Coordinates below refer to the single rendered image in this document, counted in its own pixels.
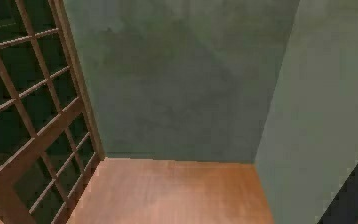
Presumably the brown wooden glazed door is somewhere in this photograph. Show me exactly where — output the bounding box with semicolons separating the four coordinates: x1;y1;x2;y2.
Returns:
0;0;107;224

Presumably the dark grey furniture edge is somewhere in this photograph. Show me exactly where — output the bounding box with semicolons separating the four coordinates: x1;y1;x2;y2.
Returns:
316;143;358;224

